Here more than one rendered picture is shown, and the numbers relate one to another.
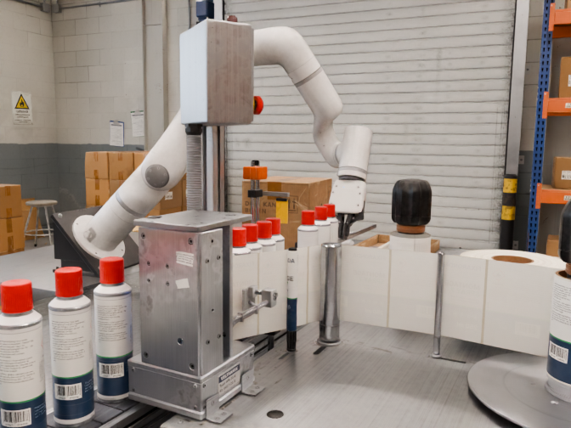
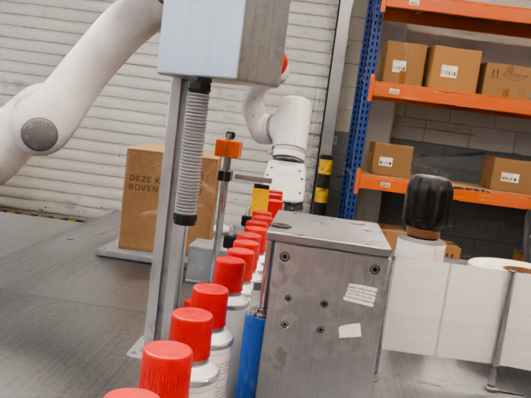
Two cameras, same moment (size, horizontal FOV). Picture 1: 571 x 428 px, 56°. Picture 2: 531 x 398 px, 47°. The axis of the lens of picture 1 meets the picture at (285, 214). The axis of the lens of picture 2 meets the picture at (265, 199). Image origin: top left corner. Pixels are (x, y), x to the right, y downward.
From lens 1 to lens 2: 0.48 m
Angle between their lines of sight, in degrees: 23
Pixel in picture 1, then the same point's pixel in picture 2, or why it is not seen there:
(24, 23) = not seen: outside the picture
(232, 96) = (266, 47)
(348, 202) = (288, 189)
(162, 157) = (50, 109)
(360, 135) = (303, 108)
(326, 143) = (256, 113)
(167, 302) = (316, 358)
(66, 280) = (201, 334)
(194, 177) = (197, 152)
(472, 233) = not seen: hidden behind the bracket
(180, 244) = (355, 272)
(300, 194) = (206, 172)
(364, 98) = not seen: hidden behind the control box
